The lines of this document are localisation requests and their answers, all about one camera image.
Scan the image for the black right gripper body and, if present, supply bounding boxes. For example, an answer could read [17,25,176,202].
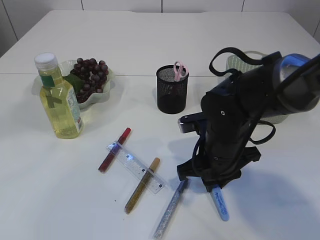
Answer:
[177,124,261,185]

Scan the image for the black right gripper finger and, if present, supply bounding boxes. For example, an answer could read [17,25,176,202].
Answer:
[204,184,215,193]
[218,181,229,189]

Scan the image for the blue capped scissors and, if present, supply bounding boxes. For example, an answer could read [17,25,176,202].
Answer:
[210,185,230,222]

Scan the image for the pink capped scissors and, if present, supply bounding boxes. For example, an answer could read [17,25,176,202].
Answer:
[173,61,189,82]

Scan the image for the purple artificial grape bunch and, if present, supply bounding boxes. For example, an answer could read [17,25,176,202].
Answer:
[63,57,110,104]

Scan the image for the yellow tea drink bottle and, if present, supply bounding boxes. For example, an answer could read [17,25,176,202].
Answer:
[34,52,84,139]

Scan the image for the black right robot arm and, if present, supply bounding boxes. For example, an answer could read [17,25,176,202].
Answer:
[177,47,320,191]

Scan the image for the silver glitter glue pen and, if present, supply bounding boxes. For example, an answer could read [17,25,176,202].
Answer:
[152,178,189,240]

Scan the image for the gold glitter glue pen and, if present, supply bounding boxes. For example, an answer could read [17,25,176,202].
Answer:
[124,157,160,215]

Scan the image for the clear plastic ruler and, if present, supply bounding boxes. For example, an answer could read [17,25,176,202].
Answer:
[106,141,166,195]

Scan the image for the black mesh pen holder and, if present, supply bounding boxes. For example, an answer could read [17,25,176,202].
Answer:
[156,65,189,115]

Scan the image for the green plastic woven basket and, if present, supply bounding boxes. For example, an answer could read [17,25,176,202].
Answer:
[226,50,288,125]

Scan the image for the red glitter glue pen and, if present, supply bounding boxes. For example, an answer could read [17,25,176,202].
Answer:
[98,127,131,173]

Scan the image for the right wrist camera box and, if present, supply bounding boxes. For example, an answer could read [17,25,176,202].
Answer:
[177,112,207,135]

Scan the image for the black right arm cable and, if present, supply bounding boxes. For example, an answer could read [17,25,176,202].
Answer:
[191,47,320,181]

